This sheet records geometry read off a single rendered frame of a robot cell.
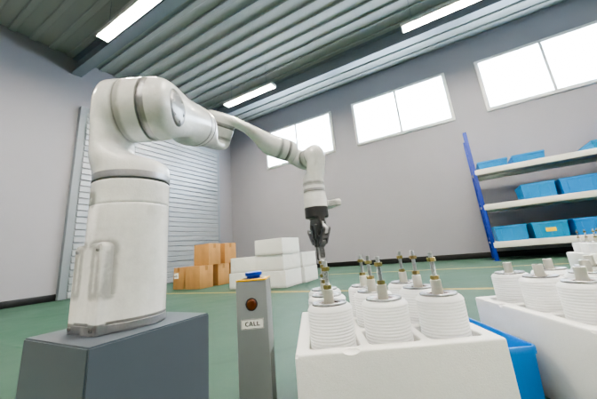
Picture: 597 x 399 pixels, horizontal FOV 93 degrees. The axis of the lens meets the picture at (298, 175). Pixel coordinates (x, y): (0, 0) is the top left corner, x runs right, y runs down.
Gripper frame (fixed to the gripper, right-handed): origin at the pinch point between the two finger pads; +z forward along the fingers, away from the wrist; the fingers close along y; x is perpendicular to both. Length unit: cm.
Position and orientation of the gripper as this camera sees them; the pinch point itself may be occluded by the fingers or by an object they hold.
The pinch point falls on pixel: (321, 253)
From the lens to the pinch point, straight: 90.9
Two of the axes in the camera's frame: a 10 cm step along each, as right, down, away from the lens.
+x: 9.3, 0.2, 3.6
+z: 0.9, 9.6, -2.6
